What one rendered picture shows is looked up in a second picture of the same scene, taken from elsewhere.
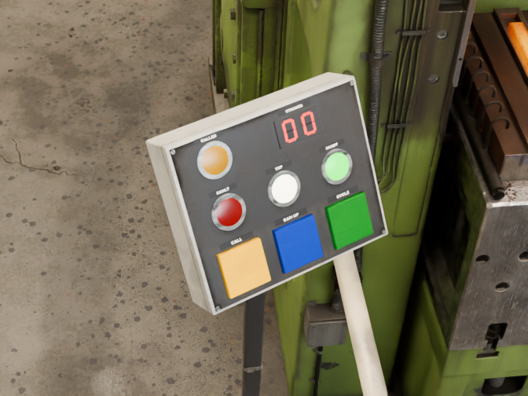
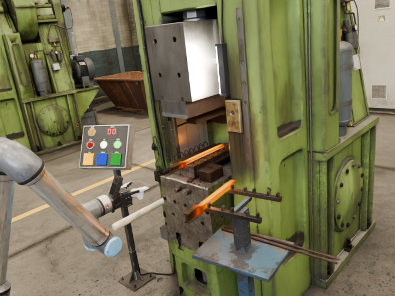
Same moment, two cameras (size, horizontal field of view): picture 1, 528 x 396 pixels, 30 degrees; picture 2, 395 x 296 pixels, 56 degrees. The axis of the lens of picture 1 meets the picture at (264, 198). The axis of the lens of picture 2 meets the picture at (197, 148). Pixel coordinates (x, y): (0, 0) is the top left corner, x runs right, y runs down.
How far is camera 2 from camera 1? 2.26 m
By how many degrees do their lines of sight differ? 52
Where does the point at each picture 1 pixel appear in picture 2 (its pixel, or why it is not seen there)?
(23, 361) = (136, 232)
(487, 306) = (172, 222)
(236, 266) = (86, 157)
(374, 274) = not seen: hidden behind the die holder
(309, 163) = (111, 141)
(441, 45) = (171, 132)
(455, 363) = (173, 248)
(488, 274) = (168, 207)
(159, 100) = not seen: hidden behind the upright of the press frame
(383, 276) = not seen: hidden behind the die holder
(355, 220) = (116, 159)
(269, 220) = (97, 150)
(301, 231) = (103, 155)
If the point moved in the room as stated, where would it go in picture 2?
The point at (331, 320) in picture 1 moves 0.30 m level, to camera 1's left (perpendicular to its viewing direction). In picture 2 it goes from (164, 228) to (143, 215)
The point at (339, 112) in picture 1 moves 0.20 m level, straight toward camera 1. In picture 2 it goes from (122, 131) to (91, 139)
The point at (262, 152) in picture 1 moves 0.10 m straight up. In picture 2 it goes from (101, 134) to (99, 118)
